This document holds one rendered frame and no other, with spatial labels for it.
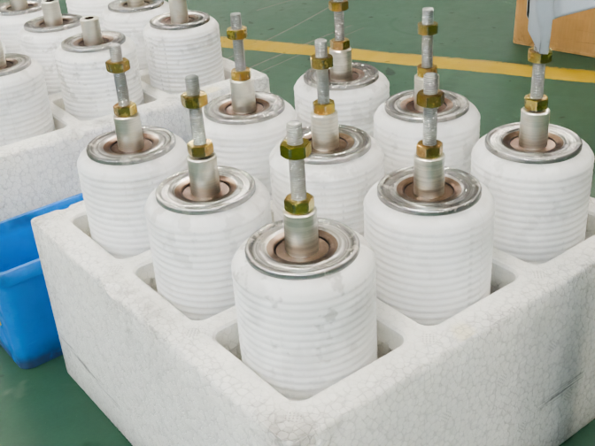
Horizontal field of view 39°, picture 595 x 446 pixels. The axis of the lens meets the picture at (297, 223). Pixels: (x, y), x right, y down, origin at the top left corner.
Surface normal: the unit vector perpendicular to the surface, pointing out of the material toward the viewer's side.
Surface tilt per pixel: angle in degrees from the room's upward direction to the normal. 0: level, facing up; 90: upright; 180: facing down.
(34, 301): 92
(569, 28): 89
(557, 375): 90
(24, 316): 92
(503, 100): 0
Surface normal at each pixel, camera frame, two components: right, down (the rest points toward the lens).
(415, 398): 0.61, 0.35
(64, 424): -0.06, -0.87
